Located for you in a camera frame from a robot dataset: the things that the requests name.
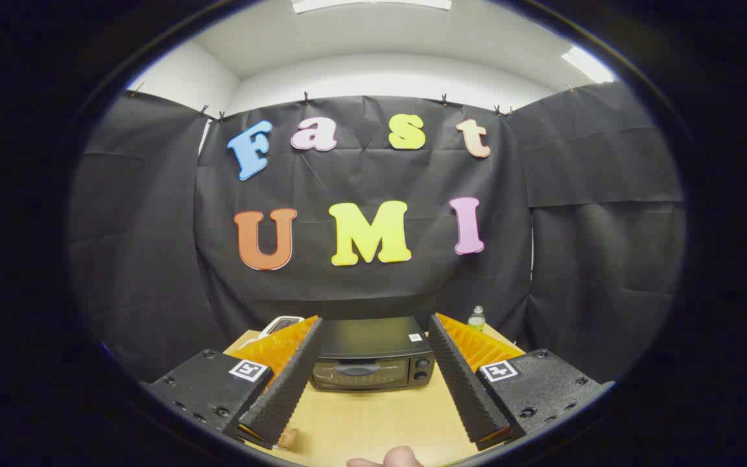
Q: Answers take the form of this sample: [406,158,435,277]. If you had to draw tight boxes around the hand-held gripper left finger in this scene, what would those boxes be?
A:
[142,316,324,449]

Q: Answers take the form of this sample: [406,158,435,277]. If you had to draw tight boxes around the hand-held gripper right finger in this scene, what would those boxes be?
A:
[428,313,615,451]

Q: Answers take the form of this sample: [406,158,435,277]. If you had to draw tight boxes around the black toaster oven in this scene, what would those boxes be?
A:
[309,317,436,391]

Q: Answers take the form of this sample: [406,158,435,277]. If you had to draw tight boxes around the white pop-up toaster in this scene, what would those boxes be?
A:
[255,315,307,339]

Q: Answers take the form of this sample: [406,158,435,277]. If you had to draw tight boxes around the ceiling light panel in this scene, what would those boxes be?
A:
[561,45,616,84]
[291,0,453,14]

